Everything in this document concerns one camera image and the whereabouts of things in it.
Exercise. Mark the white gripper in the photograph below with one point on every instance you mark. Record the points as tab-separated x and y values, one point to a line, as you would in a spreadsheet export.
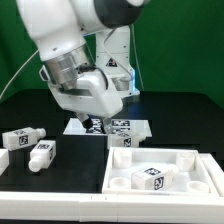
93	94

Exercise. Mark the white square table top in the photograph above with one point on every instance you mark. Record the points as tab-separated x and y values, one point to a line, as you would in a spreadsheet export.
192	178

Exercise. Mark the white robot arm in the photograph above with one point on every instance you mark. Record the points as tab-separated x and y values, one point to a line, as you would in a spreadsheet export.
84	46

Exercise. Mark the white marker tag sheet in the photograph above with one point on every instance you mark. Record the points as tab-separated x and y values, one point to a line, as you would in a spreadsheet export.
74	127

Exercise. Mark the white left fence rail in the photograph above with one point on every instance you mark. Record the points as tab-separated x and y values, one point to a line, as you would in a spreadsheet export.
4	160

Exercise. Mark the white front fence rail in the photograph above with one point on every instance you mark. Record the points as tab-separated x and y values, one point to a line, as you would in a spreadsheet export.
111	208

